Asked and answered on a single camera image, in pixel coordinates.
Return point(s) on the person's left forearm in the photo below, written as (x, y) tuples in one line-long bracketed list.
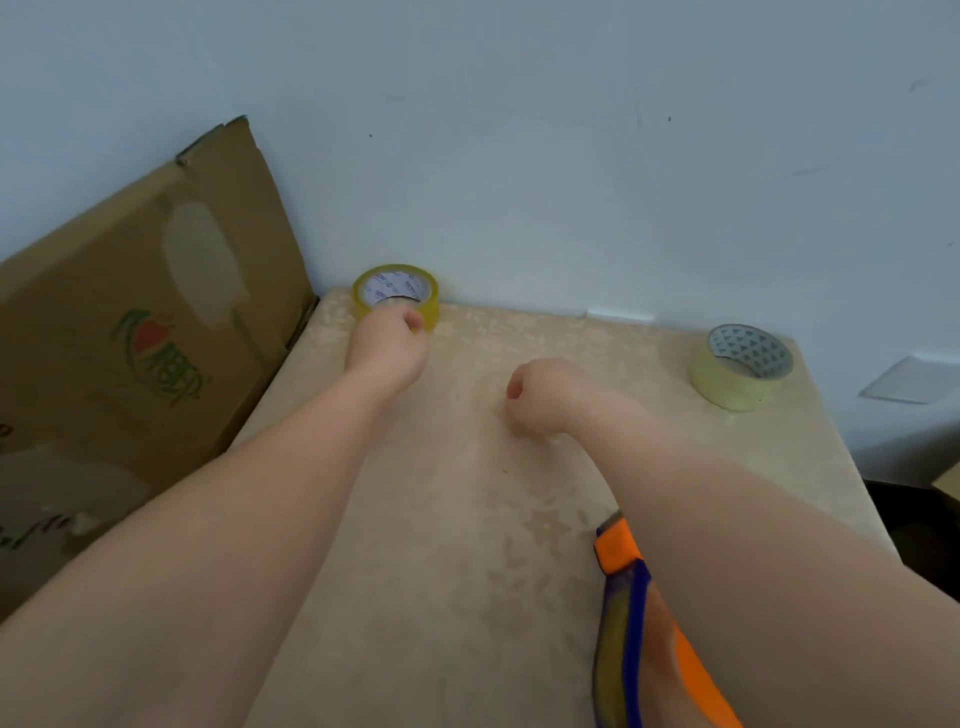
[(187, 555)]

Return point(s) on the clear tape roll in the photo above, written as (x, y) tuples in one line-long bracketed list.
[(739, 379)]

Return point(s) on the person's left thumb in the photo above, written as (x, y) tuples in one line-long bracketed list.
[(414, 320)]

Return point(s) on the yellow tape roll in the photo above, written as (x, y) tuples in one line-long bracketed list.
[(396, 288)]

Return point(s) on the person's right thumb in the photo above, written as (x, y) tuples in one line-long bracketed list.
[(515, 388)]

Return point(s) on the person's left hand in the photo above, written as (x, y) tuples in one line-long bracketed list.
[(384, 351)]

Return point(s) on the brown cardboard piece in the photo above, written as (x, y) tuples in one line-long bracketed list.
[(949, 478)]

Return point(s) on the person's right forearm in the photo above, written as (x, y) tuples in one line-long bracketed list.
[(765, 585)]

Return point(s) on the orange and blue tape dispenser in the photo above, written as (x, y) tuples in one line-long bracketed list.
[(624, 600)]

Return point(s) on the white wall plate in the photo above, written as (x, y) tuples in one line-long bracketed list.
[(911, 380)]

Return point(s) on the flattened brown cardboard box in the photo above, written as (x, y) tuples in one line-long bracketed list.
[(112, 352)]

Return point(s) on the person's right hand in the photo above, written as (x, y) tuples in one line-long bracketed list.
[(551, 396)]

